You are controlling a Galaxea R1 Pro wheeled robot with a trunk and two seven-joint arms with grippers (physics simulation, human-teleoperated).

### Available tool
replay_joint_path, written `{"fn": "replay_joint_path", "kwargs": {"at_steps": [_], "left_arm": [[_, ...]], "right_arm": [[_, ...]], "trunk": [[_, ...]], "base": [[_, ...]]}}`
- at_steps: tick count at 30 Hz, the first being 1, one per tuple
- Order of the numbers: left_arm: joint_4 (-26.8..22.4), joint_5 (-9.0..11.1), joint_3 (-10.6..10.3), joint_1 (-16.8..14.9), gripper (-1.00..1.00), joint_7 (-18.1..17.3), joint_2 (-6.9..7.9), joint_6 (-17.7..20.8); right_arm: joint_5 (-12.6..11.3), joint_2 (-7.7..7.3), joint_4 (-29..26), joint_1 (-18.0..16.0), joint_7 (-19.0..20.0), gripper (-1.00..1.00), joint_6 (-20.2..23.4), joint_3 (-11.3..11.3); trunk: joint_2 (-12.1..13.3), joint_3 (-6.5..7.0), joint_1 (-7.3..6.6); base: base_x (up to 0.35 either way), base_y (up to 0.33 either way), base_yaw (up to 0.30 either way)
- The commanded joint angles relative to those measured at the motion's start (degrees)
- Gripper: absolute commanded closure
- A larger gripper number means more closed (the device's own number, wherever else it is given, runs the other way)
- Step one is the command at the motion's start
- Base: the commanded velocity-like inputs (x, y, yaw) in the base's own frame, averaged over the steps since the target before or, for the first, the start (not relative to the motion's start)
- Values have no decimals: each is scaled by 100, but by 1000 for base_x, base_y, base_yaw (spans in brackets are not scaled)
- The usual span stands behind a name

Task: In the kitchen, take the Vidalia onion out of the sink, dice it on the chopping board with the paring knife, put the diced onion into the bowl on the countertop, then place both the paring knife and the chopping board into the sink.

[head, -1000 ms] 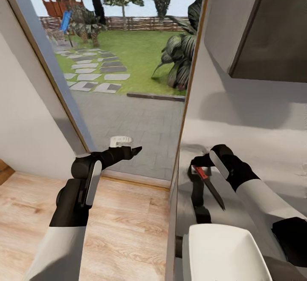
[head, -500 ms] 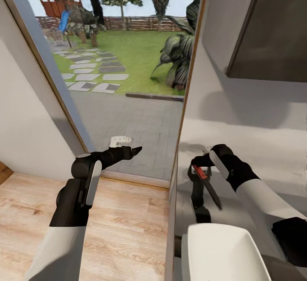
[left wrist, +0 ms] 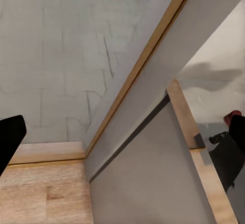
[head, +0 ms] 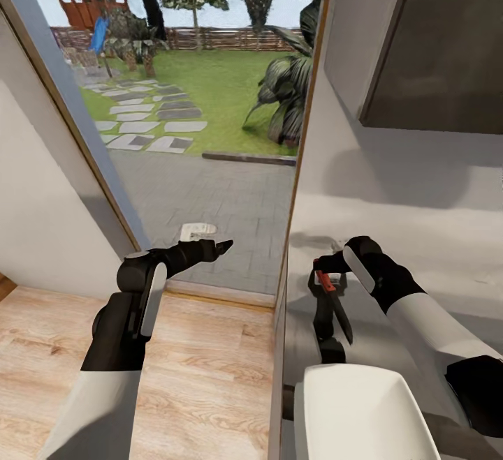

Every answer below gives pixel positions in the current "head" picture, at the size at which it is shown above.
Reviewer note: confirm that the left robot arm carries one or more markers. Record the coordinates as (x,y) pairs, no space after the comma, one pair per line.
(97,420)

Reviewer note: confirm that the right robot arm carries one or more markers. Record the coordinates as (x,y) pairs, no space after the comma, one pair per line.
(464,374)

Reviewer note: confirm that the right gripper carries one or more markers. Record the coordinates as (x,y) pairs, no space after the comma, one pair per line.
(329,264)

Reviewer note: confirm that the fixed window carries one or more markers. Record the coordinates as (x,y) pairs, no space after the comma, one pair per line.
(185,111)

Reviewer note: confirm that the cabinet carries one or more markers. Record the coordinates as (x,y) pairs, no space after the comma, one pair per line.
(428,65)

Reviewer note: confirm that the bowl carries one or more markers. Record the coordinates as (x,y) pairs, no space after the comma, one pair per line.
(360,412)

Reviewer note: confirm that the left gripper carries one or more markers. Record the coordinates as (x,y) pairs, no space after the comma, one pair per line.
(203,250)

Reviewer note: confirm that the parer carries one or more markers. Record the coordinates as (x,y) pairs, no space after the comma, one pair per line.
(330,289)

